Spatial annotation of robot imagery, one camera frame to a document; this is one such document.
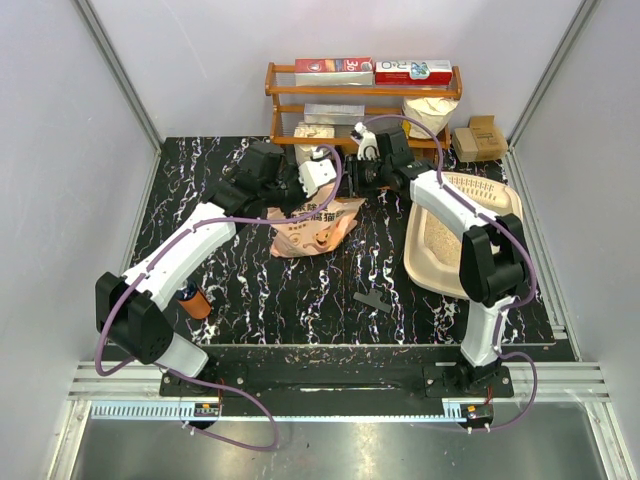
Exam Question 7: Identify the red white box right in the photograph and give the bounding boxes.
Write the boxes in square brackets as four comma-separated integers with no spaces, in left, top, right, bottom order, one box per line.
[374,60,453,86]

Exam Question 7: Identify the brown cardboard boxes right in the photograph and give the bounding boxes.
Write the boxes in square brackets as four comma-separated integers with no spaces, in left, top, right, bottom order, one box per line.
[452,115,508,163]

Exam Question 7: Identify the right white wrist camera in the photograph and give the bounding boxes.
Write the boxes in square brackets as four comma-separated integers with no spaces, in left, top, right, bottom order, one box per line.
[350,122,380,161]

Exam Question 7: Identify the black bag clip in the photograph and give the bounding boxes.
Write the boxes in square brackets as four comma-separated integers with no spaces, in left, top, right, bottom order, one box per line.
[353,289,392,314]

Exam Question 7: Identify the white bag lower shelf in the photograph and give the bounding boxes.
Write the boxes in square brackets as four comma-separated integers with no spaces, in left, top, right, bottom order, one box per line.
[294,122,335,165]

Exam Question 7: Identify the beige litter box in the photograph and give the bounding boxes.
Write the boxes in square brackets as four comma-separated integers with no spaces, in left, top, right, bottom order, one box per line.
[403,172,523,300]

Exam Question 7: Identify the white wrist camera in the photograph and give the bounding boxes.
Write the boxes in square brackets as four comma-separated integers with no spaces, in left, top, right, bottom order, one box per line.
[298,149,336,198]
[350,122,380,161]

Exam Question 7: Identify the pink cat litter bag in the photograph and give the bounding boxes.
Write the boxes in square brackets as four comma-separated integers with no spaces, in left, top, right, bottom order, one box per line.
[270,198,365,258]

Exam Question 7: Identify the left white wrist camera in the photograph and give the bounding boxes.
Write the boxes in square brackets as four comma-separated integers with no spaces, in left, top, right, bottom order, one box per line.
[298,149,336,198]

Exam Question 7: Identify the white paper bag on shelf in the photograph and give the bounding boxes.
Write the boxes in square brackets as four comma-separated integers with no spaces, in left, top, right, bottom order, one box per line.
[402,97,459,134]

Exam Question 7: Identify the red silver box left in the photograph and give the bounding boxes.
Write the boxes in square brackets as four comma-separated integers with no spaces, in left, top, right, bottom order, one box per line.
[294,57,374,86]

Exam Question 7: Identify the silver box middle shelf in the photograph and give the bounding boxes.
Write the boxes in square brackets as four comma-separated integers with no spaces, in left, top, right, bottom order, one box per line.
[303,103,366,125]

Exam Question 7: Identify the orange spray bottle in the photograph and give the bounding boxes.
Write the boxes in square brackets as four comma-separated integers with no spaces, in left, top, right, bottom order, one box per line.
[175,280,212,320]

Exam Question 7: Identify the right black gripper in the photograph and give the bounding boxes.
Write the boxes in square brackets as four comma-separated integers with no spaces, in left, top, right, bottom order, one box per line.
[330,155,391,201]

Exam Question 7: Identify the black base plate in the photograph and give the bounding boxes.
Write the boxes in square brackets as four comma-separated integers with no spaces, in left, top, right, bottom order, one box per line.
[158,344,515,399]

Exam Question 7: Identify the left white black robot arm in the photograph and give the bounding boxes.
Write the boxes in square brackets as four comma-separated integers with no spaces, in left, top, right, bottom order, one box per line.
[94,142,335,396]

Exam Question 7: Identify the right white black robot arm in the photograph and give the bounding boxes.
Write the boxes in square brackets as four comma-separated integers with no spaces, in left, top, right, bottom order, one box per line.
[347,122,534,396]

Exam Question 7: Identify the wooden shelf rack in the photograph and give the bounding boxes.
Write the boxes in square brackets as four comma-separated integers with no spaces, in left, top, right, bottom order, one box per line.
[264,62,463,154]

